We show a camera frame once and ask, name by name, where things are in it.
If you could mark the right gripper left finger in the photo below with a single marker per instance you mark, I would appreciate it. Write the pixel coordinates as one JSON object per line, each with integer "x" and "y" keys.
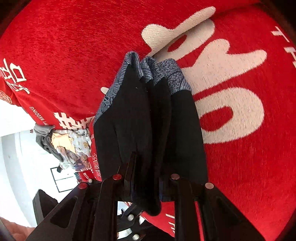
{"x": 89, "y": 212}

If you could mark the black pants grey waistband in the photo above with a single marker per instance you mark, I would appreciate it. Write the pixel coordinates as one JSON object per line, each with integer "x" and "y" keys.
{"x": 149, "y": 110}

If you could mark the red wedding bedspread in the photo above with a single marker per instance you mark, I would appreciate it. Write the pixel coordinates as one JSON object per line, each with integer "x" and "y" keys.
{"x": 59, "y": 57}

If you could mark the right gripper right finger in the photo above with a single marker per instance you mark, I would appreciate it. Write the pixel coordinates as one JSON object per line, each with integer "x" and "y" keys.
{"x": 203, "y": 212}

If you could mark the patterned white pajamas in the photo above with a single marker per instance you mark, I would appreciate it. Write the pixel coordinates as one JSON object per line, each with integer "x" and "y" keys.
{"x": 74, "y": 148}

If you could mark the grey garment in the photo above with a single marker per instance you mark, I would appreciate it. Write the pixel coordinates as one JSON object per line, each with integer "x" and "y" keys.
{"x": 44, "y": 140}

